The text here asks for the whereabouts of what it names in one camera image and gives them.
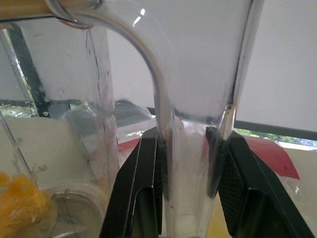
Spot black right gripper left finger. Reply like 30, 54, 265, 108
99, 126, 171, 238

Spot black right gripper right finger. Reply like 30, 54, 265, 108
205, 126, 312, 238

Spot clear plastic blender jar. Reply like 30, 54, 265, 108
0, 0, 263, 238

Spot orange fruit pieces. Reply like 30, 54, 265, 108
0, 172, 52, 226

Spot red packaged item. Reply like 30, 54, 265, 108
118, 136, 300, 180

